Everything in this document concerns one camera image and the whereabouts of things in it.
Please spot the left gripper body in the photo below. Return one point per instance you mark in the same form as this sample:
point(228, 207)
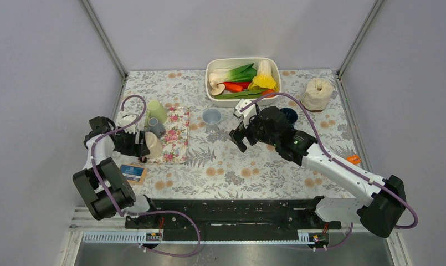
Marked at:
point(126, 143)

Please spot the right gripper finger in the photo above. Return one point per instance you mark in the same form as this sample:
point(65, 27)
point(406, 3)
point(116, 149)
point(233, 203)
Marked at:
point(237, 136)
point(252, 134)

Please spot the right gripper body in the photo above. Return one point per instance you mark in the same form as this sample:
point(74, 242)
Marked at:
point(270, 138)

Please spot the cream white mug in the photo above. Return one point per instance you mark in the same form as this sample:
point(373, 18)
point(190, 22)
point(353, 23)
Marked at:
point(154, 147)

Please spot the dark blue mug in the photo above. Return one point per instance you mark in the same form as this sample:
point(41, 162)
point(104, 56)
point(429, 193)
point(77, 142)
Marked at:
point(290, 114)

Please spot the light grey-blue mug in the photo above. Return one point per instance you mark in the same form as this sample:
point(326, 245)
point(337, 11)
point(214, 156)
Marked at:
point(211, 119)

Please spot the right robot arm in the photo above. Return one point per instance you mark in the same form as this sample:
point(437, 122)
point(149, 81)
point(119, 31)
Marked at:
point(379, 202)

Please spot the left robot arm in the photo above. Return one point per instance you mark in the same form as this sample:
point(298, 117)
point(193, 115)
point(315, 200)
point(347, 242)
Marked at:
point(101, 183)

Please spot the blue-grey textured square mug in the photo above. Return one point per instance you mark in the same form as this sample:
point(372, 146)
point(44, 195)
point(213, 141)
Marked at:
point(156, 127)

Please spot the light green mug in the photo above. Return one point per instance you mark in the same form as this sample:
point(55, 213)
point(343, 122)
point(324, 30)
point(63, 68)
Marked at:
point(155, 110)

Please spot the blue card box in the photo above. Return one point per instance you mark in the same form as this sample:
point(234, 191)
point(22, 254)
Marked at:
point(135, 175)

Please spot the toy orange carrot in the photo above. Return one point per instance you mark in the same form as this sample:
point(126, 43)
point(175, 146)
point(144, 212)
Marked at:
point(269, 91)

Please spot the toy green bean pods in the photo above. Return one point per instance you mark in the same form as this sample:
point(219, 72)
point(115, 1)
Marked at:
point(246, 94)

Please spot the floral serving tray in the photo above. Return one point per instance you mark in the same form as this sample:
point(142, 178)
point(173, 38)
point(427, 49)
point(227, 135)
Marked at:
point(175, 139)

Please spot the toy yellow napa cabbage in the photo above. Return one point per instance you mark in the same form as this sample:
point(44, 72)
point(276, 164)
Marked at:
point(264, 78)

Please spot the toy red chili pepper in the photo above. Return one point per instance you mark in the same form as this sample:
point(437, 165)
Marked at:
point(236, 87)

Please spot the toy mushroom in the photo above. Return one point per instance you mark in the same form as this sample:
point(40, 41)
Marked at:
point(217, 89)

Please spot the toy bok choy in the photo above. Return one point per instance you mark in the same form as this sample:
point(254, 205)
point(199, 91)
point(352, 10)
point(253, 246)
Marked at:
point(244, 73)

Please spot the white rectangular dish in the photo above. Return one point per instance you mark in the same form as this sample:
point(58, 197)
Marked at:
point(234, 63)

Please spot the orange clip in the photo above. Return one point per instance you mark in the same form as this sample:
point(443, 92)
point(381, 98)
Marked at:
point(355, 159)

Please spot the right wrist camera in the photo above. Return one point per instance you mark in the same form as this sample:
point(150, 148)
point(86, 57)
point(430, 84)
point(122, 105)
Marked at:
point(245, 110)

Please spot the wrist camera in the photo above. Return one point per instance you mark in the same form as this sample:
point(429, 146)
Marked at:
point(245, 110)
point(124, 119)

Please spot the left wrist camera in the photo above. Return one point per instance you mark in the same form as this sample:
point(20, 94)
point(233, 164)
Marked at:
point(124, 119)

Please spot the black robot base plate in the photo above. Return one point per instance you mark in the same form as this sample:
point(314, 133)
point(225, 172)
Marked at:
point(232, 220)

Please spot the aluminium frame rail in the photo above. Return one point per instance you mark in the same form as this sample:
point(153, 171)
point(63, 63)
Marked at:
point(90, 12)

